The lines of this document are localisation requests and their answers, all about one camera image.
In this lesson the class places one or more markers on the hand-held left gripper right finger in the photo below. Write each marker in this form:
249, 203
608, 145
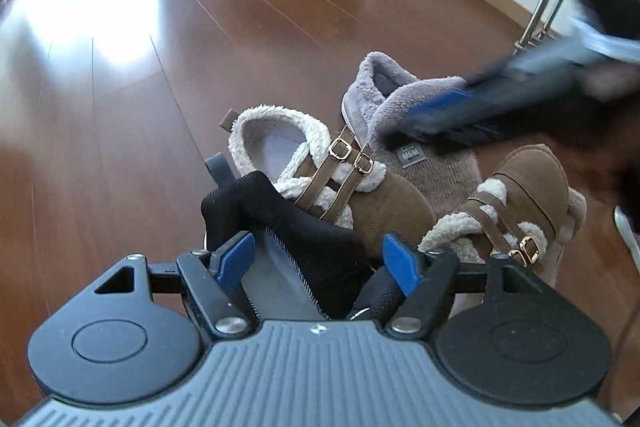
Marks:
400, 264

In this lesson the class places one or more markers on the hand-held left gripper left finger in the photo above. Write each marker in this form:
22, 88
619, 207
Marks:
234, 258

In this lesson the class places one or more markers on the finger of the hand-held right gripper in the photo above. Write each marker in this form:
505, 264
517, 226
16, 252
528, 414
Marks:
500, 127
440, 104

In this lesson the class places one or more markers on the brown fleece-lined buckle shoe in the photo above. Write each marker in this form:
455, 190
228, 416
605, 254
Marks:
530, 187
395, 207

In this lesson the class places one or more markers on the grey fluffy slipper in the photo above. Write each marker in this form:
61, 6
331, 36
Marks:
440, 177

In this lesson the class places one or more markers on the black knit sneaker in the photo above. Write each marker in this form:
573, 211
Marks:
310, 247

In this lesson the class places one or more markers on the taupe fluffy slipper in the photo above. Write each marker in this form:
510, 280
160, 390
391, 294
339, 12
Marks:
570, 247

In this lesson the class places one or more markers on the cream white shoe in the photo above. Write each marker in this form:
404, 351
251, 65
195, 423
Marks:
627, 232

